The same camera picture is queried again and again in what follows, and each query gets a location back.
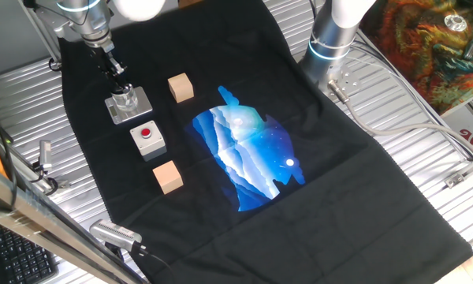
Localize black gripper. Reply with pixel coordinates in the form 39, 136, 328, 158
94, 45, 129, 92

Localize clear glass jar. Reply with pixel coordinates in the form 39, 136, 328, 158
112, 89, 140, 114

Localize silver digital scale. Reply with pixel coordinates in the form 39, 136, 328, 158
104, 85, 154, 125

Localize light wooden cube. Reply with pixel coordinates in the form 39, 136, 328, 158
167, 72, 195, 104
152, 160, 184, 196

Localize thin metal rod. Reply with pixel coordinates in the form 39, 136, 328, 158
17, 0, 63, 66

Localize white box with red button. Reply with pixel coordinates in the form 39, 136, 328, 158
129, 119, 168, 163

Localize black computer keyboard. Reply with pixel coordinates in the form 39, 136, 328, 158
0, 222, 60, 284

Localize black cloth with blue print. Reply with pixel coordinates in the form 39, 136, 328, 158
57, 0, 473, 284

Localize colourful orange painted cloth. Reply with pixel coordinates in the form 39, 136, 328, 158
358, 0, 473, 116

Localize silver round metal disc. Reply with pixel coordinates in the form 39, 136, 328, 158
444, 14, 468, 33

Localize white box with red print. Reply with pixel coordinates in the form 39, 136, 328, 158
441, 93, 473, 161

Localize small silver bracket device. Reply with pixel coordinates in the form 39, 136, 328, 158
38, 139, 53, 173

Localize silver depth camera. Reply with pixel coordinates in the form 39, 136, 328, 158
89, 219, 143, 253

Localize aluminium frame beam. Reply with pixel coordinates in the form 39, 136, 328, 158
0, 159, 145, 284

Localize black camera cable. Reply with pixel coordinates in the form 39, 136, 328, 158
136, 243, 178, 284

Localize grey cable with metal connector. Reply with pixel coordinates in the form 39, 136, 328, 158
326, 78, 473, 161

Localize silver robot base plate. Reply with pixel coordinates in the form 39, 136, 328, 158
313, 62, 363, 99

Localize metal angle bracket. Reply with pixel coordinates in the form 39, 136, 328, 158
444, 151, 473, 189

